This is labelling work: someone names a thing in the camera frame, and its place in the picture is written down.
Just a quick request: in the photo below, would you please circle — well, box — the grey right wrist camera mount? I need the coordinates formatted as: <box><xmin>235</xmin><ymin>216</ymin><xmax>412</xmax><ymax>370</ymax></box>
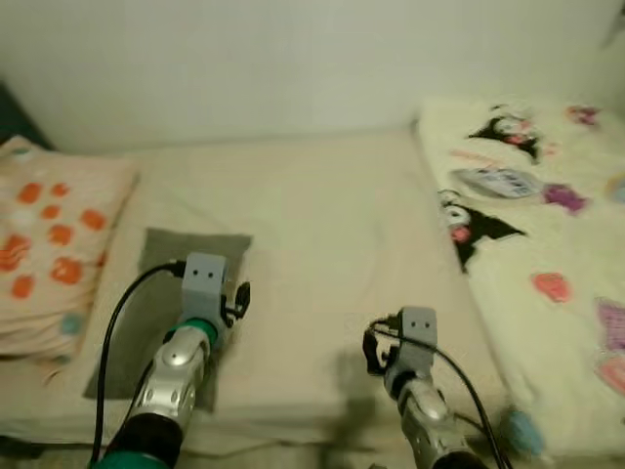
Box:
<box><xmin>396</xmin><ymin>306</ymin><xmax>438</xmax><ymax>377</ymax></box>

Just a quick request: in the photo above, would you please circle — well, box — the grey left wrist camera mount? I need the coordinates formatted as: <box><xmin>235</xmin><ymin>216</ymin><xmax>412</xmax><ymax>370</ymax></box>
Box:
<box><xmin>182</xmin><ymin>252</ymin><xmax>230</xmax><ymax>343</ymax></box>

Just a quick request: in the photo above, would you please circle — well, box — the dark teal object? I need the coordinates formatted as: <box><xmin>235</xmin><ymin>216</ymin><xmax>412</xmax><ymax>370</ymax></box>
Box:
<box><xmin>0</xmin><ymin>78</ymin><xmax>55</xmax><ymax>152</ymax></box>

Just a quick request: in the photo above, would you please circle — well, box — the pink pillow with orange prints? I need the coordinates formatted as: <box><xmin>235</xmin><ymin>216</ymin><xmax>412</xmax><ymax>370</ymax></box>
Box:
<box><xmin>0</xmin><ymin>135</ymin><xmax>140</xmax><ymax>362</ymax></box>

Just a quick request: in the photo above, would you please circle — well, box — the cream cartoon print blanket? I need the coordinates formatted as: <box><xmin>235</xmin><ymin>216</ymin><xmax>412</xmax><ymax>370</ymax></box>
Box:
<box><xmin>418</xmin><ymin>96</ymin><xmax>625</xmax><ymax>460</ymax></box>

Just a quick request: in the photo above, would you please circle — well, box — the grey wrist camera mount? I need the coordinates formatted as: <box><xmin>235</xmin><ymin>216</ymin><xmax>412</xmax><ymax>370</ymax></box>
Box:
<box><xmin>396</xmin><ymin>306</ymin><xmax>438</xmax><ymax>377</ymax></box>
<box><xmin>182</xmin><ymin>252</ymin><xmax>230</xmax><ymax>343</ymax></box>

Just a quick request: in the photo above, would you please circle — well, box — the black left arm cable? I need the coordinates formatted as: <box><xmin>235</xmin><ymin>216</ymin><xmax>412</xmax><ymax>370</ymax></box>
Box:
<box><xmin>90</xmin><ymin>259</ymin><xmax>187</xmax><ymax>465</ymax></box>

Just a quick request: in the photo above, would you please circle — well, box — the grey pillow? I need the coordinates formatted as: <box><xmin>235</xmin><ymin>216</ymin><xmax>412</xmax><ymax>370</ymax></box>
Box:
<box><xmin>83</xmin><ymin>229</ymin><xmax>253</xmax><ymax>411</ymax></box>

